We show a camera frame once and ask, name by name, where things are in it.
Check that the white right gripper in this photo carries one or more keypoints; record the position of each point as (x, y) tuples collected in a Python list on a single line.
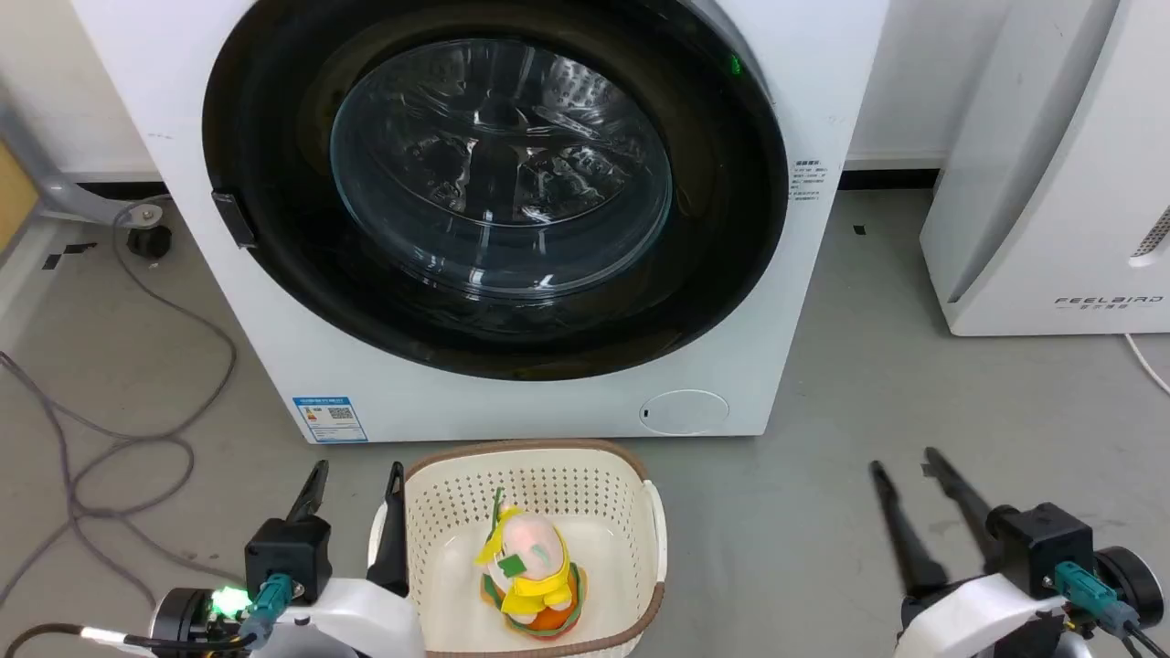
[(978, 617)]

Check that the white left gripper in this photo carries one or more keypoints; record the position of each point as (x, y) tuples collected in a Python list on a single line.
[(366, 621)]

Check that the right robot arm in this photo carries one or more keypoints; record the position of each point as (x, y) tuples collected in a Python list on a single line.
[(1133, 585)]

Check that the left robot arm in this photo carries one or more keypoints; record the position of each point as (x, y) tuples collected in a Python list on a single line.
[(183, 617)]

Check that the white front-load washing machine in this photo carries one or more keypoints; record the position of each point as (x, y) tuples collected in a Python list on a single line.
[(475, 407)]

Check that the black round washer door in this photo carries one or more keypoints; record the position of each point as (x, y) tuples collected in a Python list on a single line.
[(274, 137)]

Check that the blue energy label sticker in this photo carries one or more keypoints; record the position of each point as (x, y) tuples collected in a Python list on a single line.
[(330, 419)]

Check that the pink doll in yellow coat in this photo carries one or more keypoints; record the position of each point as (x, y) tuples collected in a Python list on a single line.
[(535, 567)]

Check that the round white filter cover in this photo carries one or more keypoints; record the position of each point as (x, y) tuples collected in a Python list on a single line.
[(684, 412)]

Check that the cream perforated laundry basket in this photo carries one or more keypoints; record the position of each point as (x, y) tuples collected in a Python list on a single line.
[(631, 548)]

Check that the black caster wheel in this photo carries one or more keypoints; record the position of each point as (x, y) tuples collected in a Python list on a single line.
[(149, 241)]

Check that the white Feelbird air purifier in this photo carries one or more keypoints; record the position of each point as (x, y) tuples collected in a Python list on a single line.
[(1051, 183)]

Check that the small printed text label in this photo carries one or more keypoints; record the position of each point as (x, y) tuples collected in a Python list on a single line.
[(809, 181)]

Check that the tan wooden board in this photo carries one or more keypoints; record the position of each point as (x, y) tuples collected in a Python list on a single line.
[(14, 196)]

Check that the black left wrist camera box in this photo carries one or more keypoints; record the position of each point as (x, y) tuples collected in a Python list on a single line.
[(288, 553)]

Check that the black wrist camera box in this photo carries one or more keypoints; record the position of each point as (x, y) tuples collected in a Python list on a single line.
[(288, 553), (1042, 544)]

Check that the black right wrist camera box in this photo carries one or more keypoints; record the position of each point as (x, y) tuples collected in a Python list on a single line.
[(1042, 544)]

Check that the grey metal frame leg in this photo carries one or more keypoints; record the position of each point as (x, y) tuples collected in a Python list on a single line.
[(64, 196)]

